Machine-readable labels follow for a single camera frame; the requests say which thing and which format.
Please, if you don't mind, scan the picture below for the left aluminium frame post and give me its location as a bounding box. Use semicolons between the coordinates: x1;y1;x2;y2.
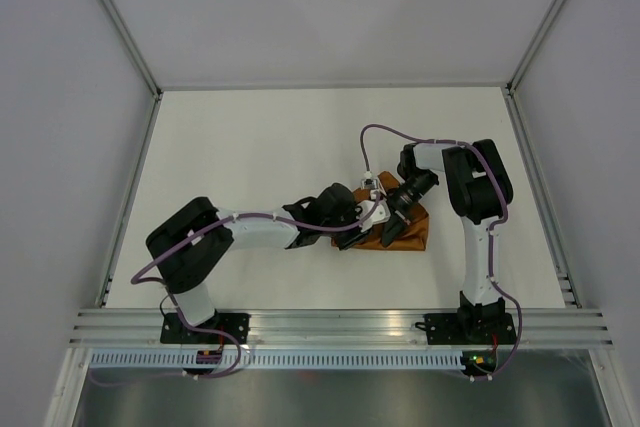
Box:
97;0;162;100

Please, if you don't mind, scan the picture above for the slotted cable duct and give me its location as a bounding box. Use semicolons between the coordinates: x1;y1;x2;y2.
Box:
89;349;463;371

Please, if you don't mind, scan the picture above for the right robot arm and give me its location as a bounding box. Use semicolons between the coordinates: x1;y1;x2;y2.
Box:
380;139;517;346

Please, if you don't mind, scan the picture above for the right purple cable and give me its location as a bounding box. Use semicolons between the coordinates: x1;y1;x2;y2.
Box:
359;124;521;383

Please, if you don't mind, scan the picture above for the aluminium frame post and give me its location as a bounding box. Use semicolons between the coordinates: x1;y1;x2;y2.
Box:
97;0;162;100
504;0;570;97

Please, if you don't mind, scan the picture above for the brown cloth napkin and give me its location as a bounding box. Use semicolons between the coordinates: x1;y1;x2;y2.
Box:
331;171;429;251

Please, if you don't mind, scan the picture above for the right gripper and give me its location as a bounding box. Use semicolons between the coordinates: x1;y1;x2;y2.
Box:
380;170;437;245

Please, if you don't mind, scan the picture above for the right aluminium frame post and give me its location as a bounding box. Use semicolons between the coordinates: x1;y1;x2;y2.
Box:
504;0;570;97

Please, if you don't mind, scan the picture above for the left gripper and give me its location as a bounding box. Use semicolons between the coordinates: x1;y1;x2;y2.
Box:
321;201;374;251

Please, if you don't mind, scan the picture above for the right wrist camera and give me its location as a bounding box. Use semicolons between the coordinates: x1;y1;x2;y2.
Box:
361;171;380;191

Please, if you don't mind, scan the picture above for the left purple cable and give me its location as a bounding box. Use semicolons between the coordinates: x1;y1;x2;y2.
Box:
89;204;381;388

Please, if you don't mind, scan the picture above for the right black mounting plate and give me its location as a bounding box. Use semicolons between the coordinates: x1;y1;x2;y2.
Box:
413;313;517;346

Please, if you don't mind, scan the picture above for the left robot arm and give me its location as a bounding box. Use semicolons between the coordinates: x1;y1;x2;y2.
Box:
145;183;382;343

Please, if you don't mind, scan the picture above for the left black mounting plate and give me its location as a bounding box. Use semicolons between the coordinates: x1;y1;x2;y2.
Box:
160;312;250;345

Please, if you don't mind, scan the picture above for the purple cable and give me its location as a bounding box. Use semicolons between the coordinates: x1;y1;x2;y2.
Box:
89;204;381;388
359;124;521;383

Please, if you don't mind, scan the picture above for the black mounting plate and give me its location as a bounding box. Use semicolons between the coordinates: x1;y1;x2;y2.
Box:
160;312;250;345
413;313;517;346

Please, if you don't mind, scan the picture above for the aluminium front rail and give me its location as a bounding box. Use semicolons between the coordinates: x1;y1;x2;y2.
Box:
69;308;613;350

